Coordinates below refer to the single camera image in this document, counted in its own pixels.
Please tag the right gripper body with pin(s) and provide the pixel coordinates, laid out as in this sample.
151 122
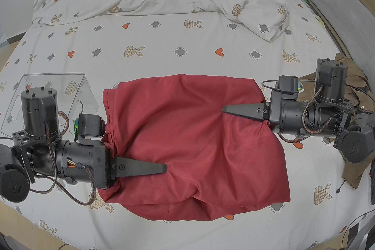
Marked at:
288 115

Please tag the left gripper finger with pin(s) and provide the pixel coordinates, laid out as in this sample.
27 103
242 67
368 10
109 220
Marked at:
134 167

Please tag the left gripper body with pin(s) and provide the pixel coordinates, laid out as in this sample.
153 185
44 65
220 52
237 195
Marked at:
85 164

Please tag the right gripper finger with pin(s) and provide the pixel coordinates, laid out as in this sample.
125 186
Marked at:
249 110

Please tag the red shirt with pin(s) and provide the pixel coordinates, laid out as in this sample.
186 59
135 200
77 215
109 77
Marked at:
190 140

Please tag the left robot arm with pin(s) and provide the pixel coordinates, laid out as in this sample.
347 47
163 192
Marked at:
38 114

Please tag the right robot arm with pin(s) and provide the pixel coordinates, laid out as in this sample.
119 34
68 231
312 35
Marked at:
357 146

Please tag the clear plastic box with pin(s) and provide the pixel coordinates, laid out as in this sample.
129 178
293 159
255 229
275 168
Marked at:
73 87

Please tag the brown jacket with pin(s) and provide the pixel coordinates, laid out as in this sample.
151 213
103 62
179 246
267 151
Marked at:
356 174

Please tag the dark grey garment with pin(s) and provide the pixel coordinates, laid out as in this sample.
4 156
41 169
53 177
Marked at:
372 169

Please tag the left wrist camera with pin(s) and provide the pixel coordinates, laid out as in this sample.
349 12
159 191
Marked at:
90 125

